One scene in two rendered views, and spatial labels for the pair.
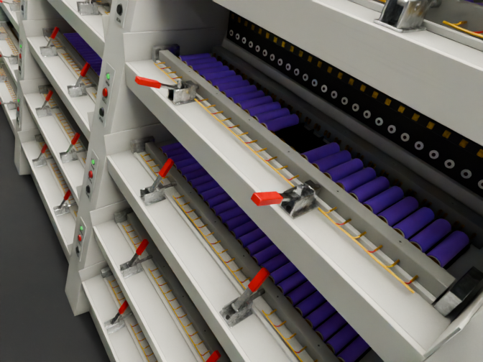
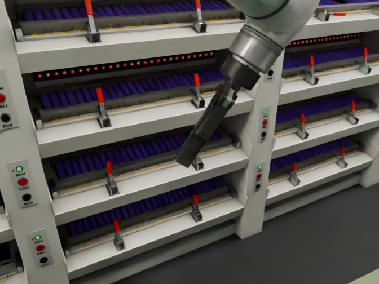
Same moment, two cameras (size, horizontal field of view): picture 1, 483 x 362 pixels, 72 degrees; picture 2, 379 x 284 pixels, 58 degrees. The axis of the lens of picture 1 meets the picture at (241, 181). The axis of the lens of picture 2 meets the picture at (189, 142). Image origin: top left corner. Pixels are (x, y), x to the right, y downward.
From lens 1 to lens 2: 139 cm
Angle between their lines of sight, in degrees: 59
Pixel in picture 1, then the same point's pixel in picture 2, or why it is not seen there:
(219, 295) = (357, 73)
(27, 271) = (228, 263)
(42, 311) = (263, 247)
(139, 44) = not seen: hidden behind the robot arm
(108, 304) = (280, 185)
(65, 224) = (211, 213)
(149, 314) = (325, 131)
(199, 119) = (336, 18)
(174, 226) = (327, 78)
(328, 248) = not seen: outside the picture
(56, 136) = (159, 176)
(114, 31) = not seen: hidden behind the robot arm
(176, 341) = (335, 124)
